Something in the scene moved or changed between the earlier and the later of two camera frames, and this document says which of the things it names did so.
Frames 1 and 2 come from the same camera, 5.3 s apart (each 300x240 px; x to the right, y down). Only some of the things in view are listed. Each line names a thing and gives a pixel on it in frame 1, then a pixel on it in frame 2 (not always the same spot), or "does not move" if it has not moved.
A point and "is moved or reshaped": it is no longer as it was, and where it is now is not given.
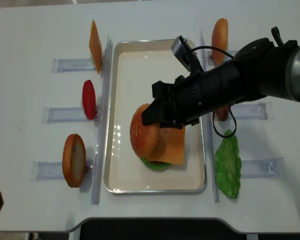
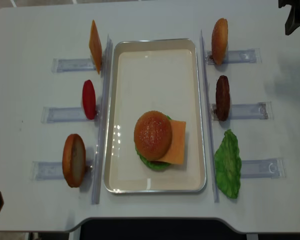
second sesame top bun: x=220 y=39 does not move
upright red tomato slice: x=89 y=99 does not move
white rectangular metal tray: x=131 y=67 does not move
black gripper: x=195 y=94 to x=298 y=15
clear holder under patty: x=253 y=111 does not move
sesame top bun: x=144 y=137 is moved or reshaped
